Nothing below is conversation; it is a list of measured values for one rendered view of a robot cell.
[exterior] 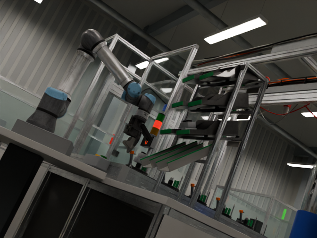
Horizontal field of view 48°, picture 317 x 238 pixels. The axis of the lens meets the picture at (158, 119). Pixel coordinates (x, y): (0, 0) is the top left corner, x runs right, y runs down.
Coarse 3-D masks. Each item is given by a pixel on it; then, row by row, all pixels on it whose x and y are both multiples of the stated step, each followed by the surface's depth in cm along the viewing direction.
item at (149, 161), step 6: (180, 144) 197; (186, 144) 184; (192, 144) 185; (162, 150) 192; (168, 150) 194; (174, 150) 181; (180, 150) 182; (150, 156) 189; (156, 156) 190; (162, 156) 178; (168, 156) 179; (144, 162) 187; (150, 162) 175
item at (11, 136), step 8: (0, 128) 140; (0, 136) 158; (8, 136) 140; (16, 136) 140; (24, 136) 141; (16, 144) 170; (24, 144) 140; (32, 144) 141; (40, 144) 141; (40, 152) 143; (48, 152) 141; (56, 152) 142; (48, 160) 189; (56, 160) 151; (64, 160) 142; (72, 160) 143; (64, 168) 203; (72, 168) 161; (80, 168) 143; (88, 168) 143; (88, 176) 171; (96, 176) 143; (104, 176) 144
